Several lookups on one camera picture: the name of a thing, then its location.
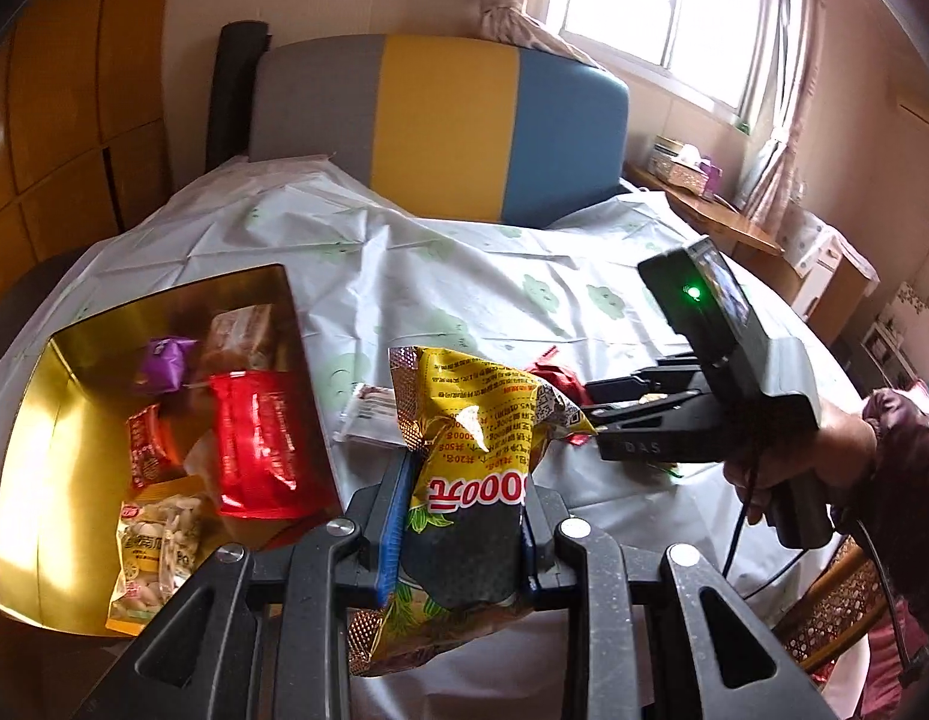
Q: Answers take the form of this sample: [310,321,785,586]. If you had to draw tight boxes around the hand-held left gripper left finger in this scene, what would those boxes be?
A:
[74,450,421,720]

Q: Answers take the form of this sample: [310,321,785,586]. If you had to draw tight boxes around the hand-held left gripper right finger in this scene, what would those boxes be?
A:
[517,476,841,720]

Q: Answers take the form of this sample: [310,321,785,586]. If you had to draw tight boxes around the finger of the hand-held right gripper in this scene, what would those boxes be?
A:
[585,362,711,404]
[580,388,718,430]

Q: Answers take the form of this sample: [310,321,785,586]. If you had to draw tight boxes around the yellow and black snack bag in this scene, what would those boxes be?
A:
[346,345,599,677]

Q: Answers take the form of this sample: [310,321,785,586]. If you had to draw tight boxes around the dark red snack wrapper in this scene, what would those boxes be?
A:
[528,345,595,407]

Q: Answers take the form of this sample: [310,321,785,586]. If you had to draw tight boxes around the large red snack packet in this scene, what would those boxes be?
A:
[209,369,320,518]

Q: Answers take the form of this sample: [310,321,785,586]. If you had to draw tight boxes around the purple snack packet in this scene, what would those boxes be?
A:
[139,336,199,395]

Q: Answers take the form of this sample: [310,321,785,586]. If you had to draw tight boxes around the red and gold box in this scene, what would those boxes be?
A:
[0,264,341,638]

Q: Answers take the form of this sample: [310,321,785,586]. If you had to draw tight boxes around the person's right forearm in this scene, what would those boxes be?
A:
[843,382,929,548]

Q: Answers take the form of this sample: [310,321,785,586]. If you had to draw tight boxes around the person's right hand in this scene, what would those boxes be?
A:
[721,397,880,530]

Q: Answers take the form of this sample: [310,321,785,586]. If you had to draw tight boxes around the white and brown snack packet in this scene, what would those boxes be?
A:
[338,384,406,445]

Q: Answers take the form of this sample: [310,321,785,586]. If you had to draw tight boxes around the white cabinet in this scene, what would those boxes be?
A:
[780,210,882,347]

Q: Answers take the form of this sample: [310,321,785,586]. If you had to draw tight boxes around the wooden side table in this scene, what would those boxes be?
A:
[622,165,786,257]

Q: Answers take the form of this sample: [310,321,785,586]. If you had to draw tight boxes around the tissue box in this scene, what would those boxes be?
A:
[648,136,724,200]

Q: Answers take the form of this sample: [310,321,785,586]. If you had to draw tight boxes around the white tablecloth with green prints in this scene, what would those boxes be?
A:
[0,156,865,720]

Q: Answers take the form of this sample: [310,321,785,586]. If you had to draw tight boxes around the wicker chair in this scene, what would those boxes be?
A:
[775,540,897,674]

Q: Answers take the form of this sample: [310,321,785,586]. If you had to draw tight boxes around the bag of white nuts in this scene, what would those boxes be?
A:
[106,476,211,635]

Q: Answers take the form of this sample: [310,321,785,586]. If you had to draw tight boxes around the pink curtain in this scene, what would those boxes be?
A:
[464,0,640,74]
[735,0,827,227]

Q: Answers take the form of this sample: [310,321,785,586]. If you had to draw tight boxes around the grey yellow blue chair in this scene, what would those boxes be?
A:
[247,34,632,227]

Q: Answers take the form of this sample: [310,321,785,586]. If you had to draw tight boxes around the window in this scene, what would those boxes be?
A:
[547,0,781,119]

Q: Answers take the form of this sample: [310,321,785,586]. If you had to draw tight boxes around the wooden wardrobe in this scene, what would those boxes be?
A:
[0,0,175,293]

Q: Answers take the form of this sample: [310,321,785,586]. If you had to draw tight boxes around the black cable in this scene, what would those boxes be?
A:
[721,457,929,687]

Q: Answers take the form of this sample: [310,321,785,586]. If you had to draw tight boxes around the black chair post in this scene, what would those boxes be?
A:
[207,21,272,170]

